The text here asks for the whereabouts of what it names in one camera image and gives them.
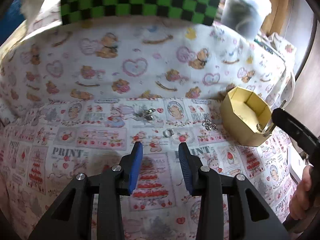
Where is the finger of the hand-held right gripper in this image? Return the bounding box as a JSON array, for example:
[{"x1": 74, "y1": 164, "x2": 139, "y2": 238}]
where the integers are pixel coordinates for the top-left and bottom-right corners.
[{"x1": 271, "y1": 108, "x2": 320, "y2": 155}]

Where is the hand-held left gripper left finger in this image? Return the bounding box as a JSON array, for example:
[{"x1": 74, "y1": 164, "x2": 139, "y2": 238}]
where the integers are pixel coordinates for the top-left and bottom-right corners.
[{"x1": 27, "y1": 141, "x2": 143, "y2": 240}]

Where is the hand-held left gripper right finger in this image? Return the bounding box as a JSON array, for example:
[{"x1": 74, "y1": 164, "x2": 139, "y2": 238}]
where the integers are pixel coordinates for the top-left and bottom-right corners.
[{"x1": 178, "y1": 142, "x2": 290, "y2": 240}]

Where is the silver bangle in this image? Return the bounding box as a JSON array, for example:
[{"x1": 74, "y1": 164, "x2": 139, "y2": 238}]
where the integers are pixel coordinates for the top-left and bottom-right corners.
[{"x1": 262, "y1": 99, "x2": 287, "y2": 137}]

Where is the gold octagonal box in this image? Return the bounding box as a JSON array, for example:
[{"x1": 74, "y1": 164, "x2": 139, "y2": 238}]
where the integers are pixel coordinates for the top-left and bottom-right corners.
[{"x1": 220, "y1": 86, "x2": 274, "y2": 147}]

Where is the silver bead jewelry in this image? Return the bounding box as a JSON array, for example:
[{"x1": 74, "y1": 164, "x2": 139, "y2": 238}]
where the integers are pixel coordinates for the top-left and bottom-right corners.
[{"x1": 134, "y1": 107, "x2": 155, "y2": 123}]

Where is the person's right hand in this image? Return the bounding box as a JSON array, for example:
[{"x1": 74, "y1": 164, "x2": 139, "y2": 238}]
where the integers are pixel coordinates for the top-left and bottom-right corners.
[{"x1": 291, "y1": 166, "x2": 320, "y2": 221}]

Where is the white paper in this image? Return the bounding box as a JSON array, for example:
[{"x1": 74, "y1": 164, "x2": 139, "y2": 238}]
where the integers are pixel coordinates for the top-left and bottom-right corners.
[{"x1": 287, "y1": 145, "x2": 309, "y2": 183}]

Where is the wooden board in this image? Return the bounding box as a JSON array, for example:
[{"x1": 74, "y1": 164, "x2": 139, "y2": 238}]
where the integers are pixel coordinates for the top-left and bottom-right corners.
[{"x1": 295, "y1": 12, "x2": 320, "y2": 120}]

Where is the pink cake print cloth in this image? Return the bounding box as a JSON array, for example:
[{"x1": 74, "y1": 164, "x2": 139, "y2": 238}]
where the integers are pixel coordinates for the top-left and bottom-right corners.
[{"x1": 0, "y1": 97, "x2": 300, "y2": 240}]

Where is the bear print cloth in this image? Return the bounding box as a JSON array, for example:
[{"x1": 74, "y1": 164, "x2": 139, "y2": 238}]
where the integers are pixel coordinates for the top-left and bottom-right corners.
[{"x1": 0, "y1": 0, "x2": 295, "y2": 120}]

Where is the clear plastic tub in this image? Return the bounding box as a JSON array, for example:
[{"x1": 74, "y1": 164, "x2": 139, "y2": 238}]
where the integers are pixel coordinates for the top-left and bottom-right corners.
[{"x1": 220, "y1": 0, "x2": 272, "y2": 40}]

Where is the green black checkered box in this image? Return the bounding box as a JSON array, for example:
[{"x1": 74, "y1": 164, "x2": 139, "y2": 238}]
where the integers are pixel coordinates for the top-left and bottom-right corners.
[{"x1": 61, "y1": 0, "x2": 225, "y2": 26}]

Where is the silver chain jewelry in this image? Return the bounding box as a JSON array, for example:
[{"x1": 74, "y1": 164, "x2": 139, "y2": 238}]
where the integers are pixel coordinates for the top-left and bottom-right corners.
[{"x1": 201, "y1": 114, "x2": 218, "y2": 130}]

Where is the wooden window frame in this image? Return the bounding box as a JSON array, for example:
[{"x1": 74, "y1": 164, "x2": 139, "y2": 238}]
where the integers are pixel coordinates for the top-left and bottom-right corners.
[{"x1": 260, "y1": 0, "x2": 294, "y2": 35}]

